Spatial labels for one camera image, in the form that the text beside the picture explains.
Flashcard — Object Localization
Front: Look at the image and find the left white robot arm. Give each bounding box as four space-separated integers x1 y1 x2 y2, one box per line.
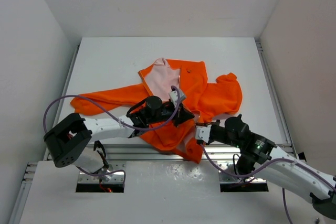
44 91 194 177

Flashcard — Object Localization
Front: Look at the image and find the white front cover panel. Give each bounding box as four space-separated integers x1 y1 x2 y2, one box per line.
20 161 325 223

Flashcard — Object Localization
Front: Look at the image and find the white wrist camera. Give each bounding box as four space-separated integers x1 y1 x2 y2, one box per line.
169 89 186 103
195 125 211 143

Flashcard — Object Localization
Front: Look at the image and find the aluminium front rail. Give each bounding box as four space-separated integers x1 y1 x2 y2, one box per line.
104 144 240 161

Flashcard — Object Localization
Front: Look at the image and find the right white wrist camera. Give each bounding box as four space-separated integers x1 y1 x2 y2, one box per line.
195 125 211 143

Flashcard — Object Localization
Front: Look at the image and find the aluminium side rail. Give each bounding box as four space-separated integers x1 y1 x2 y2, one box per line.
7 44 81 224
255 41 297 157

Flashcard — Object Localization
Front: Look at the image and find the orange zip-up jacket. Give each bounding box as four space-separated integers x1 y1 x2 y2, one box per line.
70 57 243 164

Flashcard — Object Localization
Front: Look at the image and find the right aluminium side rail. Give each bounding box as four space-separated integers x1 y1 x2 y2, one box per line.
255 41 297 157

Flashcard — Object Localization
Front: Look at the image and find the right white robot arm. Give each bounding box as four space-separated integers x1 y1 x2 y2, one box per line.
195 115 335 219

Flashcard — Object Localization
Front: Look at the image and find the left aluminium side rail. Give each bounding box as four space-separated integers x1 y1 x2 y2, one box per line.
7 44 81 224

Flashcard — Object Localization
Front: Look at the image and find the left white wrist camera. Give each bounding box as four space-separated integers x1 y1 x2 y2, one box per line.
169 89 186 103

